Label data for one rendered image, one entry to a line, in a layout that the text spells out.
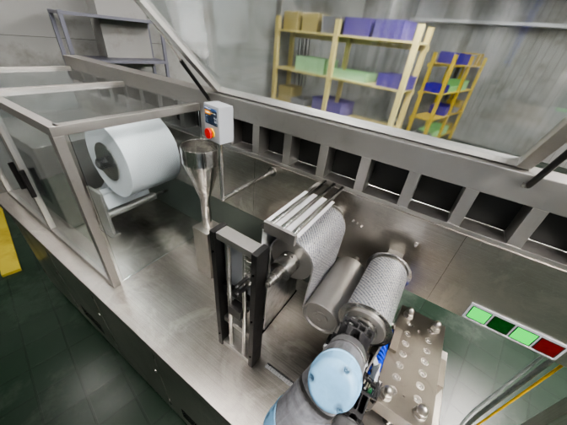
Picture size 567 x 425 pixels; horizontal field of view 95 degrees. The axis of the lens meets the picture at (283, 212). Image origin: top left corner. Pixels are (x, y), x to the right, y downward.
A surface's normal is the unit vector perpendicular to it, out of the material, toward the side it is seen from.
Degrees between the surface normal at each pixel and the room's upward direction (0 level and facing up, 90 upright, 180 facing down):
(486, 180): 90
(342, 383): 51
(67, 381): 0
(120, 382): 0
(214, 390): 0
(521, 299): 90
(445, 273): 90
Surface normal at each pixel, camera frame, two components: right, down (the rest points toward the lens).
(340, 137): -0.55, 0.43
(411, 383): 0.09, -0.82
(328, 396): -0.36, -0.19
